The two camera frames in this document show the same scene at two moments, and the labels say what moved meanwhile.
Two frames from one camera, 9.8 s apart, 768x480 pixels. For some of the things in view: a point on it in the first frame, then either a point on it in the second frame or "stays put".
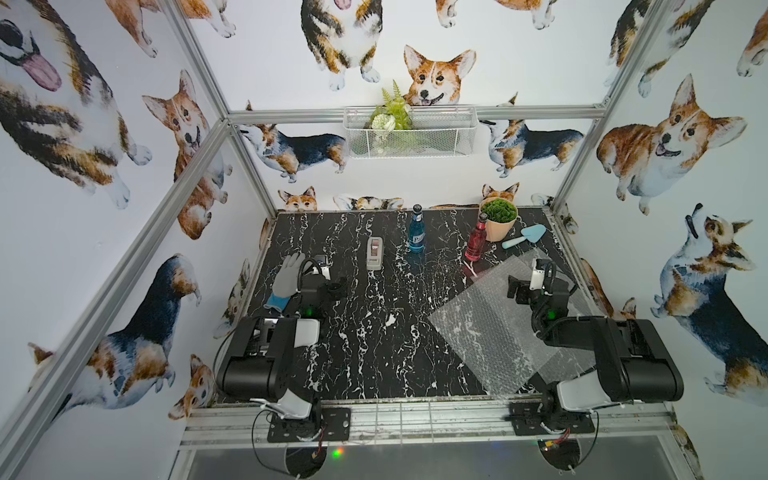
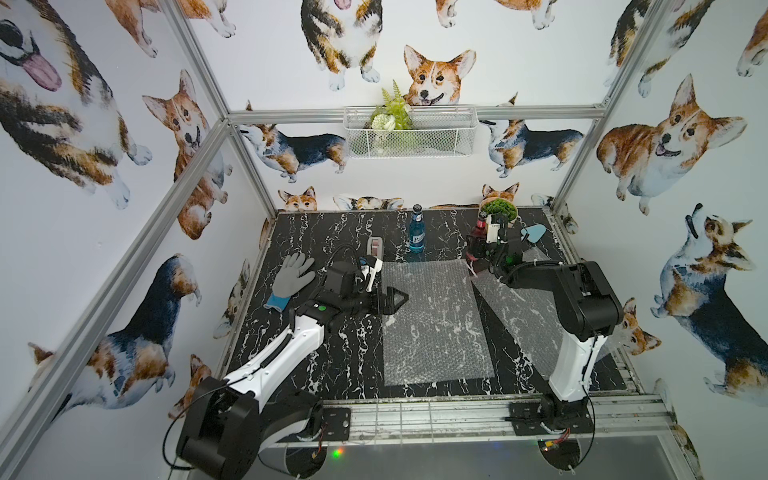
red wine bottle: [477, 240] stays put
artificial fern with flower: [392, 123] stays put
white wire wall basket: [436, 131] stays put
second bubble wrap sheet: [549, 293] stays put
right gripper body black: [527, 295] → [492, 254]
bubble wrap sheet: [488, 326] → [437, 334]
